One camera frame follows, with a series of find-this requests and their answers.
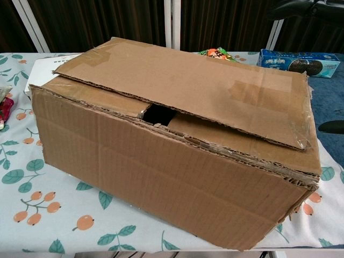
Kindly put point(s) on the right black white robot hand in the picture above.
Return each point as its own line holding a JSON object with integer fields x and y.
{"x": 309, "y": 8}

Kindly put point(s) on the large brown cardboard box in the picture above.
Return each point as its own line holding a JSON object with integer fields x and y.
{"x": 174, "y": 166}

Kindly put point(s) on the blue cookie box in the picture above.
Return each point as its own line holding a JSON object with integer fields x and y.
{"x": 285, "y": 63}

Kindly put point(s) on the white flat product box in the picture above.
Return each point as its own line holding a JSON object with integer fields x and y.
{"x": 43, "y": 71}

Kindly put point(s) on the black pleated curtain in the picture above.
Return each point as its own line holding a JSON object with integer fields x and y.
{"x": 311, "y": 35}
{"x": 10, "y": 27}
{"x": 102, "y": 24}
{"x": 225, "y": 24}

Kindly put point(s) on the blue table mat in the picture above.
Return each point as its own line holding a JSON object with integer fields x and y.
{"x": 328, "y": 102}

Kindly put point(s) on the orange green snack bag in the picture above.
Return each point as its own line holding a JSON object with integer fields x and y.
{"x": 217, "y": 53}

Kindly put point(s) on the white printed snack packet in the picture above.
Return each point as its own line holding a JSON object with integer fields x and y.
{"x": 5, "y": 92}

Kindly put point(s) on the red pink snack packet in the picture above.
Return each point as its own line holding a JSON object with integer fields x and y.
{"x": 6, "y": 110}

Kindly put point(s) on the floral leaf tablecloth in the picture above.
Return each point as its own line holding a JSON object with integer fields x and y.
{"x": 40, "y": 188}

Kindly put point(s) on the white partition frame post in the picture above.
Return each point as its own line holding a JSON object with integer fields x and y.
{"x": 31, "y": 27}
{"x": 172, "y": 24}
{"x": 274, "y": 35}

